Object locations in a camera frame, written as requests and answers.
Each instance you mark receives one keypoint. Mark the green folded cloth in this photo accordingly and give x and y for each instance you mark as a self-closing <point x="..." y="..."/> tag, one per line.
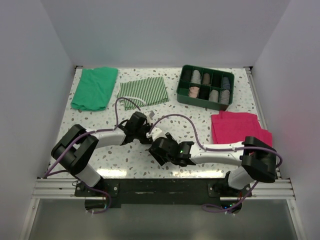
<point x="94" y="89"/>

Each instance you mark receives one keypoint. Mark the blue striped rolled sock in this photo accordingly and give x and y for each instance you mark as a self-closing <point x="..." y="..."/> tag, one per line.
<point x="225" y="84"/>

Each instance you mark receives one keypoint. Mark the green white striped underwear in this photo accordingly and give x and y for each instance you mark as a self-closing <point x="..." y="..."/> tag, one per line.
<point x="145" y="92"/>

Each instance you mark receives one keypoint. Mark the brown rolled sock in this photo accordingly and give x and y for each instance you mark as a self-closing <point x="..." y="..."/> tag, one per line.
<point x="206" y="79"/>

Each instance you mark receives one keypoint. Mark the green divided storage tray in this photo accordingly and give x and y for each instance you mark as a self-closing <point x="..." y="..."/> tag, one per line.
<point x="202" y="99"/>

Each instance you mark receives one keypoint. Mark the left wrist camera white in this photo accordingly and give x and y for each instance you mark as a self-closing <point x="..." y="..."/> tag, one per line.
<point x="151" y="115"/>

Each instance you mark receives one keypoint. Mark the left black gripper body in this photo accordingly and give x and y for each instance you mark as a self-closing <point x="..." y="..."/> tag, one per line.
<point x="141" y="133"/>

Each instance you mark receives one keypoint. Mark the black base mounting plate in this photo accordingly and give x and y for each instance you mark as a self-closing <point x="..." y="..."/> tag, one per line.
<point x="169" y="191"/>

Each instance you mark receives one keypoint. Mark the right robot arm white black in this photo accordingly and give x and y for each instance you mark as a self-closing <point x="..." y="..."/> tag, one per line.
<point x="255" y="160"/>

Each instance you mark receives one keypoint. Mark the grey striped rolled sock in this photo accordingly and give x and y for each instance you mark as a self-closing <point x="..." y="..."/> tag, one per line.
<point x="225" y="97"/>

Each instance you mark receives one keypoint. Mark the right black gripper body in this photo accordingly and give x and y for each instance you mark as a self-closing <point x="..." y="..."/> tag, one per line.
<point x="161" y="160"/>

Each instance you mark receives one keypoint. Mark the beige grey rolled sock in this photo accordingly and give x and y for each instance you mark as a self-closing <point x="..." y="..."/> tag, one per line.
<point x="214" y="96"/>

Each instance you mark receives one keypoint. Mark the pink folded cloth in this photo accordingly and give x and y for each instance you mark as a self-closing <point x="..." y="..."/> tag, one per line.
<point x="231" y="127"/>

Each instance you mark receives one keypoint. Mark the pink rolled underwear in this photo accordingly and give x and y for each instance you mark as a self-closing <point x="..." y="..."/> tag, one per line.
<point x="193" y="91"/>

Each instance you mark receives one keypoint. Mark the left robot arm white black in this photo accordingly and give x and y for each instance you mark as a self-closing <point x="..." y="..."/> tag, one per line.
<point x="76" y="147"/>

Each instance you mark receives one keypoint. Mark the aluminium frame rail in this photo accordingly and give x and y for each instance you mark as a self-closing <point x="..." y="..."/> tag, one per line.
<point x="63" y="185"/>

